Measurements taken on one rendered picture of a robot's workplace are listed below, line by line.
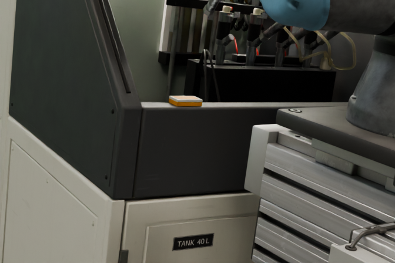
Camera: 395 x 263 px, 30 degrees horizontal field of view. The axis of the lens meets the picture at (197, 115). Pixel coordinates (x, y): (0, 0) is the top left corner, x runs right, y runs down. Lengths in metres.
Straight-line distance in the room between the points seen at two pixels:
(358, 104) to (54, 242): 0.81
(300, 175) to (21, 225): 0.89
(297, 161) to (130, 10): 0.93
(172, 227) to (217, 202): 0.10
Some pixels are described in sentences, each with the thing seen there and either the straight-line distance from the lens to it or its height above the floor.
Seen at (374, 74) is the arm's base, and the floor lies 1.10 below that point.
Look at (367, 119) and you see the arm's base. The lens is 0.84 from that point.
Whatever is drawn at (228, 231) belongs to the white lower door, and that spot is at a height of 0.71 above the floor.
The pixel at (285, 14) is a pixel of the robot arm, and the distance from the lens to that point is 0.76.
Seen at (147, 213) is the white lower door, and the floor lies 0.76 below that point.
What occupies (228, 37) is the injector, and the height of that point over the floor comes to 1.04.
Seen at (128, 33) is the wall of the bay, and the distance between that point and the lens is 1.78.
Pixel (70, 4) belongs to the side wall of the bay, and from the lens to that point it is 1.40.
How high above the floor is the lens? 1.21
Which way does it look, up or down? 12 degrees down
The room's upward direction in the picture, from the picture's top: 7 degrees clockwise
